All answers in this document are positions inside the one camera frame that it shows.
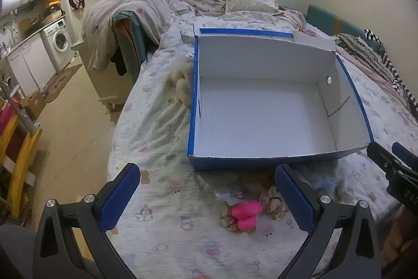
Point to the floral fabric scrunchie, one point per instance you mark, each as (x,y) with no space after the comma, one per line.
(228,222)

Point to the teal headboard cushion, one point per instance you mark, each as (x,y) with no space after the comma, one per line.
(323,17)

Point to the knitted zigzag blanket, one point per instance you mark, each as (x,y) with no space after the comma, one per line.
(359,45)

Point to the yellow wooden rack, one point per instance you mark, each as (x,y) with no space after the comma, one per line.
(23,154)

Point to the brown door mat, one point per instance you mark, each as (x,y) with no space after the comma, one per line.
(62,79)

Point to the cream fluffy plush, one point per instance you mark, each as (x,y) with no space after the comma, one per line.
(183,86)

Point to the beige wooden bedside furniture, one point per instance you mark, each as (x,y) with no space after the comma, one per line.
(104,86)

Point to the white water heater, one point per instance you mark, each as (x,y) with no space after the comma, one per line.
(9,2)

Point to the cream satin scrunchie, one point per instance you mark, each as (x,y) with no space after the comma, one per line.
(272,202)

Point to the black and white striped cloth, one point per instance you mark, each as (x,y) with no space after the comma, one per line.
(396,76)

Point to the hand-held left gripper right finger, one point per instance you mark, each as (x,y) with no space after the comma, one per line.
(294,200)

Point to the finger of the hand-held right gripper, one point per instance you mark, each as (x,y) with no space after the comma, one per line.
(406,158)
(382,156)

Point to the red bag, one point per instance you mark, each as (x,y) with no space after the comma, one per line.
(6,118)

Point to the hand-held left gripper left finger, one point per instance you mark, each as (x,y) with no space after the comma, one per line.
(119,200)

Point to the blue and white cardboard box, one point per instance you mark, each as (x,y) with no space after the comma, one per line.
(261,115)

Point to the patterned grey quilt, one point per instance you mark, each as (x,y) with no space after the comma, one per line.
(143,11)

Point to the person's right hand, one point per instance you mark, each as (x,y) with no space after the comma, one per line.
(403,233)

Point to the teal draped cloth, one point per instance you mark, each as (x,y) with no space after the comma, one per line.
(135,34)

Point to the white washing machine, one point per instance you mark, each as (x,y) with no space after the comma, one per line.
(57,40)

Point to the white kitchen cabinet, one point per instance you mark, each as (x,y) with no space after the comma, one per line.
(29,66)

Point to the pink plush scrunchie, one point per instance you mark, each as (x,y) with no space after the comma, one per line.
(248,211)

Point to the light blue fluffy scrunchie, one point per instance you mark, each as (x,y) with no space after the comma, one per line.
(323,182)

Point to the brown cardboard box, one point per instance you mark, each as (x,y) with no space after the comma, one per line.
(34,104)

